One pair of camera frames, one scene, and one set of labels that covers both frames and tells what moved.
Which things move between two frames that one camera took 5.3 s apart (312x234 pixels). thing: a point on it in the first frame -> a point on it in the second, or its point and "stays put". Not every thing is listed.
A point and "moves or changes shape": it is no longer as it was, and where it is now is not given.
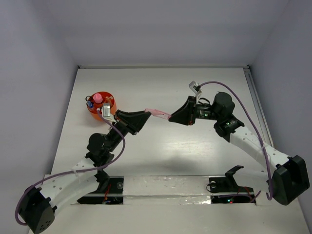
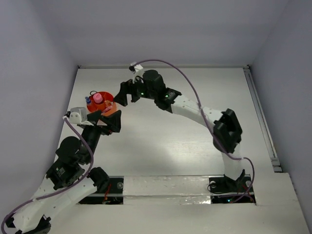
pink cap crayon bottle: (97, 98) stays put
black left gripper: (135, 121) -> (114, 120)
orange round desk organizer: (98, 99) stays put
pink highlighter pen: (158, 113) moves or changes shape
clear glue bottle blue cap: (89, 104) -> (87, 100)
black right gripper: (186, 113) -> (126, 87)
